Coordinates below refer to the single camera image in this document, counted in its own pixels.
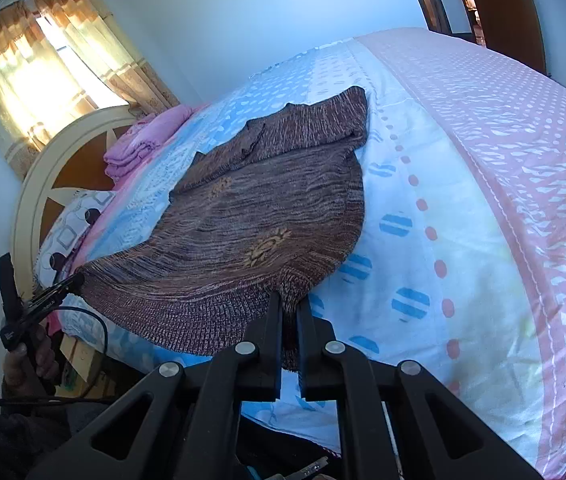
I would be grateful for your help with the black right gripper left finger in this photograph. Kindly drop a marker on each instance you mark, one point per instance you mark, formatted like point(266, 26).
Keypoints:
point(178, 422)

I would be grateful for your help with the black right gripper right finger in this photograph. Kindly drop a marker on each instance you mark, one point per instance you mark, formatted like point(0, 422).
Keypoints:
point(397, 421)

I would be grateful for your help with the brown striped knit sweater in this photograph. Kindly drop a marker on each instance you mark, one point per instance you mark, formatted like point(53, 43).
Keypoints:
point(273, 211)

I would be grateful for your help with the person's left hand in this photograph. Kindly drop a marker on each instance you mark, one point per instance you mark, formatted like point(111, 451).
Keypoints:
point(31, 369)

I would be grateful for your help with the white patterned pillow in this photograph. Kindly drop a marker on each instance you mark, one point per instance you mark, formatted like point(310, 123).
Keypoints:
point(69, 230)

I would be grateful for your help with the blue polka dot bed blanket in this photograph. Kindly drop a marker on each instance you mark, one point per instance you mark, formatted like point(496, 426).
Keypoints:
point(203, 150)

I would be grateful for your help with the cream wooden headboard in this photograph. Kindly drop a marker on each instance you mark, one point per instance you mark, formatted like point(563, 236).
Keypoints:
point(73, 161)

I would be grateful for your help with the pink white patterned bedsheet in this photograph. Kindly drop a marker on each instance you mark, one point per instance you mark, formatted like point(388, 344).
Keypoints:
point(461, 264)

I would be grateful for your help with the beige patterned curtain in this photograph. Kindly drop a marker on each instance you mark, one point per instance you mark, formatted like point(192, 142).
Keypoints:
point(59, 61)

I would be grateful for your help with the folded pink quilt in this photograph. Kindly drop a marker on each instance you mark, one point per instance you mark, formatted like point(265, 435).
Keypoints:
point(147, 135)

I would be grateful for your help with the brown wooden door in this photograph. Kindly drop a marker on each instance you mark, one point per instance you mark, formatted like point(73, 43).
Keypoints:
point(510, 27)

